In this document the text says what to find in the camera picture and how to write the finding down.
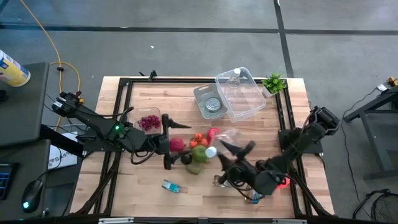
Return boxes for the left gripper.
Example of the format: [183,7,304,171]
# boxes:
[144,114,192,170]

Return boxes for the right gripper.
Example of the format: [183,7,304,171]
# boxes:
[216,139,259,187]

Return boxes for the dark red round fruit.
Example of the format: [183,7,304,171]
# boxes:
[169,138,187,153]

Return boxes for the clear plastic bottle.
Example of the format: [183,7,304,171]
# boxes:
[224,67,249,103]
[205,129,243,159]

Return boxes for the silver pull-tab food can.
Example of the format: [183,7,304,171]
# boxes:
[212,174,233,189]

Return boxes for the orange tomato cluster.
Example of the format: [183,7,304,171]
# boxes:
[188,133,210,149]

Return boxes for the bright red round fruit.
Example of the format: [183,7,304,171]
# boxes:
[206,127,221,144]

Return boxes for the green apple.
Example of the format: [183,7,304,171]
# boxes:
[191,145,210,164]

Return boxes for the blue packet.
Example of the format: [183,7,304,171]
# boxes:
[161,179,183,194]

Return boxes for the blue pink label can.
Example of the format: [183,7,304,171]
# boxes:
[245,188,266,205]

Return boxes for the red grape bunch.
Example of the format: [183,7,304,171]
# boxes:
[137,114,162,131]

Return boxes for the clear glass bowl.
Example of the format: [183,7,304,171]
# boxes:
[127,107,162,136]

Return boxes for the large clear plastic bin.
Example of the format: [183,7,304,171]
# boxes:
[215,67,267,124]

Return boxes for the light grey plastic bin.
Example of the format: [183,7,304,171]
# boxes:
[193,82,229,121]

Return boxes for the black clamp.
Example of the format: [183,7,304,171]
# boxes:
[138,70,159,82]

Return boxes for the small potted green plant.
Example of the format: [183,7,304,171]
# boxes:
[261,72,287,99]

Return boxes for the white printed sheet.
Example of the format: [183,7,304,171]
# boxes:
[47,131,78,170]

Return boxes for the black metal stand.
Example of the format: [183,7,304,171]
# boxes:
[341,86,398,181]

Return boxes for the black computer mouse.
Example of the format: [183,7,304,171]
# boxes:
[21,179,45,214]

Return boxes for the dark grey desk surface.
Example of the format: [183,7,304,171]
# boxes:
[0,62,50,147]
[0,139,52,222]

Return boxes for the black mesh basket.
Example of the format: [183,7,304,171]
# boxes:
[352,188,398,224]

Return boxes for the backlit keyboard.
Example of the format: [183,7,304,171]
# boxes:
[0,162,16,200]

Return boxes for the yellow white wipes canister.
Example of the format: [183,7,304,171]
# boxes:
[0,49,32,88]

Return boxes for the black floor cable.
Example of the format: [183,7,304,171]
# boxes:
[341,88,380,206]

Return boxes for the yellow extension cable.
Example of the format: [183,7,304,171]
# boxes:
[19,0,85,131]

